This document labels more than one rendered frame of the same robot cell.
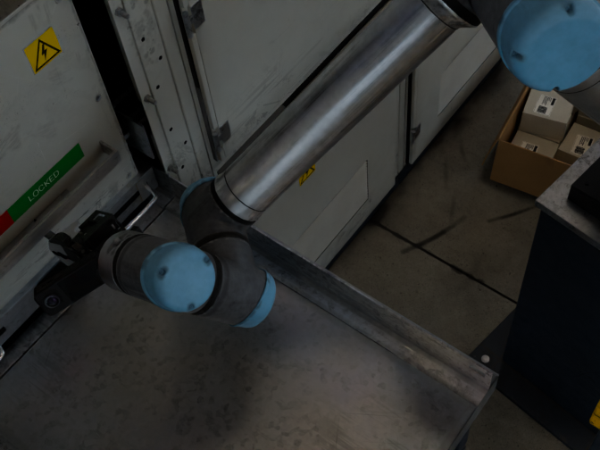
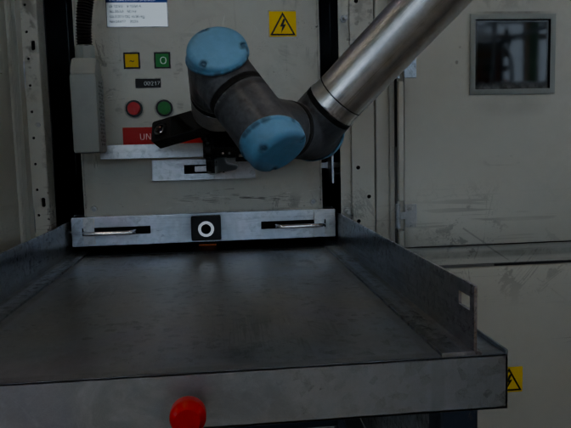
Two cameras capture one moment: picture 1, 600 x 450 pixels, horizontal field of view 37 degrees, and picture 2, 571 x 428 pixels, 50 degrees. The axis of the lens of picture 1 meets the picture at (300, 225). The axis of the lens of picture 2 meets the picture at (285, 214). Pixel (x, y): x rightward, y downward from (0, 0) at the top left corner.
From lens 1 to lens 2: 1.27 m
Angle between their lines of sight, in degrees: 60
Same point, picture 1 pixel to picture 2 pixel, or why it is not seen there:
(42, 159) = not seen: hidden behind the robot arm
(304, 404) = (264, 306)
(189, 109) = (382, 165)
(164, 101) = (359, 132)
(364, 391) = (330, 317)
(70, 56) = (302, 47)
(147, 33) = not seen: hidden behind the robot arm
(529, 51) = not seen: outside the picture
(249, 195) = (330, 74)
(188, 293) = (210, 53)
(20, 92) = (252, 40)
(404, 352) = (409, 313)
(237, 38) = (447, 126)
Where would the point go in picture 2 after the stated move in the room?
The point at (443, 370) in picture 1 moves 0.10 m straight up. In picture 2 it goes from (435, 329) to (435, 239)
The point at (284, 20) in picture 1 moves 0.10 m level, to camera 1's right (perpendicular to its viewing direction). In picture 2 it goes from (505, 153) to (556, 152)
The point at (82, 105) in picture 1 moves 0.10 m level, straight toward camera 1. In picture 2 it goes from (296, 95) to (276, 92)
